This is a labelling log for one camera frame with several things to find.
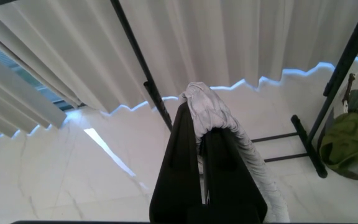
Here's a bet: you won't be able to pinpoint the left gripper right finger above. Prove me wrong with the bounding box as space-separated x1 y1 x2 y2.
199 126 268 223

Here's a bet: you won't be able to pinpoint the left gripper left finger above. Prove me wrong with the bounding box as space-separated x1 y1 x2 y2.
149 101 207 223

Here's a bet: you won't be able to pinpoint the pale grey shorts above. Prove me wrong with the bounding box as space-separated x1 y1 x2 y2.
178 82 291 223

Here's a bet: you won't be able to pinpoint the black clothes rack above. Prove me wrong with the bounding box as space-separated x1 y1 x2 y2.
0 0 358 179

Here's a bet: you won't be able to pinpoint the olive green garment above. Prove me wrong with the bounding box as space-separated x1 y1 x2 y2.
319 112 358 171

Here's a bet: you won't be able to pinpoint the white curtain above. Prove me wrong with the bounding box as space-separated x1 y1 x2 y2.
0 0 358 114
0 46 67 141

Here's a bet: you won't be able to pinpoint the window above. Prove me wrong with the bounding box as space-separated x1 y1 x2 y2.
0 26 85 112

